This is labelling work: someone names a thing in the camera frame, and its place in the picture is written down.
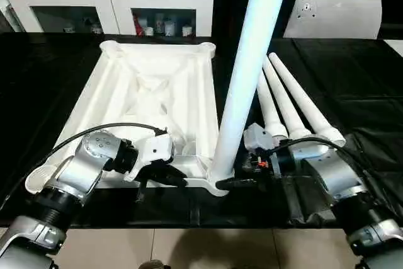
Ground white plastic table top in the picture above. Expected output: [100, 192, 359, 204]
[25, 40, 234, 197]

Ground white plastic table leg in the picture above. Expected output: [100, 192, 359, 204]
[261, 58, 311, 140]
[207, 0, 295, 188]
[268, 52, 346, 147]
[255, 83, 288, 140]

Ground red packet in cabinet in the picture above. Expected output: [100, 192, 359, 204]
[132, 13, 144, 35]

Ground white plastic chair shell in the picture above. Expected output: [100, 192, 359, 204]
[283, 0, 382, 39]

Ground white side table board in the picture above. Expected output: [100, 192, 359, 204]
[382, 38, 403, 57]

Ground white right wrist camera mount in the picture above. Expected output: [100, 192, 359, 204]
[243, 123, 283, 179]

